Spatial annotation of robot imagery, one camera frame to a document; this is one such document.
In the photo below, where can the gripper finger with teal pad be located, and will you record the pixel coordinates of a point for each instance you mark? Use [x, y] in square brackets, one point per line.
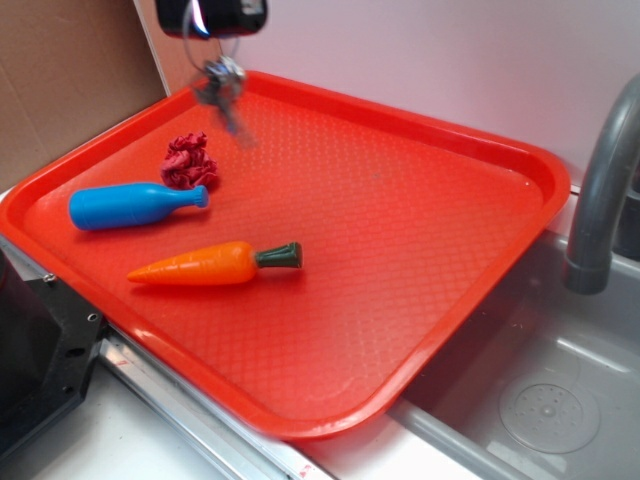
[243, 17]
[175, 17]

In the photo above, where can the silver keys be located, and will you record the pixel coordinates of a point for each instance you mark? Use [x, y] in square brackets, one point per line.
[224, 80]

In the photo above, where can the brown cardboard panel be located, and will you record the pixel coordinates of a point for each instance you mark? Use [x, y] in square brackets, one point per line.
[70, 70]

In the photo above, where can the crumpled red paper ball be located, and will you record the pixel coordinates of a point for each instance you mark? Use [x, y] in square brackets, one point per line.
[187, 164]

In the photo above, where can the blue toy bottle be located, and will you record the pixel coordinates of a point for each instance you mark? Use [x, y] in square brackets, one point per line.
[130, 205]

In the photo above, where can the orange toy carrot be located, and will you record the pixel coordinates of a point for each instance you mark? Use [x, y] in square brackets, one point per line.
[229, 263]

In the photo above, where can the red plastic tray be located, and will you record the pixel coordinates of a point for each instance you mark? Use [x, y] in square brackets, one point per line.
[406, 223]

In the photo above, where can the grey toy faucet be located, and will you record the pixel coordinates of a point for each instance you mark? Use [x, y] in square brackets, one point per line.
[606, 218]

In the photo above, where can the grey toy sink basin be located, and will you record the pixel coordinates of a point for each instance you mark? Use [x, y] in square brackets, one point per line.
[538, 382]

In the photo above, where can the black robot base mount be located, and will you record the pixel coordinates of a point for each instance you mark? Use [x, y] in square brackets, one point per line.
[50, 339]

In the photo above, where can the aluminium rail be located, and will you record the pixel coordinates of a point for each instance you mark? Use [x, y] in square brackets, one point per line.
[234, 449]

